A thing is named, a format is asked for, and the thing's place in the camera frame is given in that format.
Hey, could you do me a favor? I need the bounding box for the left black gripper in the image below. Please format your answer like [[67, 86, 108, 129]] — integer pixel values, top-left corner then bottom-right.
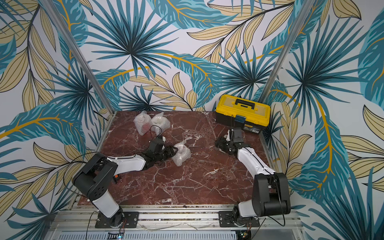
[[154, 145, 179, 163]]

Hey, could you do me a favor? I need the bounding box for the clear bubble wrap sheet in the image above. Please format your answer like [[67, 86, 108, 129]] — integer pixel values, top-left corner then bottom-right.
[[134, 111, 152, 136], [151, 113, 171, 135], [172, 141, 191, 167]]

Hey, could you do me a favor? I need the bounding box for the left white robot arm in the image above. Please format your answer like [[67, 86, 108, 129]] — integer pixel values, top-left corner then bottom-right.
[[73, 136, 179, 219]]

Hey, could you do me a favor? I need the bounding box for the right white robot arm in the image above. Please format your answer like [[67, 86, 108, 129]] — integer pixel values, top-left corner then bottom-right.
[[215, 128, 291, 221]]

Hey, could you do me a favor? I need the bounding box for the yellow black toolbox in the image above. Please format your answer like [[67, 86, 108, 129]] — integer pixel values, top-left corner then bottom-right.
[[215, 95, 271, 134]]

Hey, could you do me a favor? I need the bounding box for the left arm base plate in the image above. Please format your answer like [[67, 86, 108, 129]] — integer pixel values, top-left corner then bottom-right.
[[95, 210, 139, 230]]

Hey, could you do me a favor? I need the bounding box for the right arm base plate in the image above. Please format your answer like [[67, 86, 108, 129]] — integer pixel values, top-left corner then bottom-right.
[[218, 211, 260, 228]]

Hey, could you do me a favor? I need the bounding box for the front aluminium rail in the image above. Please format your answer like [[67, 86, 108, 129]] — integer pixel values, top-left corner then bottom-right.
[[45, 205, 307, 240]]

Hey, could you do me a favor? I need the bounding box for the left aluminium frame post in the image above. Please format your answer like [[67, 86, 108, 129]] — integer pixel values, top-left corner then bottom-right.
[[41, 0, 115, 115]]

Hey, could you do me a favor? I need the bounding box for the aluminium frame post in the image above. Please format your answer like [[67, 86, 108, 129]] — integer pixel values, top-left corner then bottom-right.
[[259, 0, 315, 104], [41, 0, 115, 115]]

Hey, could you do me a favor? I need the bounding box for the right aluminium frame post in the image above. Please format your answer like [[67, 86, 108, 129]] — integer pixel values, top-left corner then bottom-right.
[[259, 0, 315, 104]]

